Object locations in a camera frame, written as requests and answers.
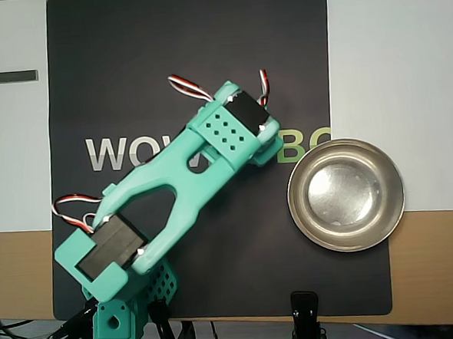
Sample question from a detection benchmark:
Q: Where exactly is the teal gripper black motor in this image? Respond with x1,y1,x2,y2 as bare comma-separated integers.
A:
248,128,286,168

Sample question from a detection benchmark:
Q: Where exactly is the metal bowl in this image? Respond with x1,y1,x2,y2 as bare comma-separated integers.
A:
283,133,409,256

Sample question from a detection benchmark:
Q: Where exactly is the black mat with WOWROBO print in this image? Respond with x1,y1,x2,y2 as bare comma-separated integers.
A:
33,0,395,337

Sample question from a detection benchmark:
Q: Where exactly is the white sheet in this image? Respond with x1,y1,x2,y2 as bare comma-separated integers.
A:
0,0,61,233
322,0,453,218

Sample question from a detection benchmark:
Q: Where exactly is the black table clamp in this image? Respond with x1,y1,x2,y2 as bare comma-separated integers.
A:
146,297,197,339
44,306,99,339

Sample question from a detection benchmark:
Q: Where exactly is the black USB stick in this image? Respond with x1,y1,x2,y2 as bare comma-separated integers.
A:
0,69,41,85

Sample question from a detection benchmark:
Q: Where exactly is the red white black servo wire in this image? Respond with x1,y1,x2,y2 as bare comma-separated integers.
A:
257,68,273,107
166,72,215,105
51,192,105,237

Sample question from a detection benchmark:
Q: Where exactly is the black power cable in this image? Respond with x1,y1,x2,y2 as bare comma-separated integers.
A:
0,318,35,339

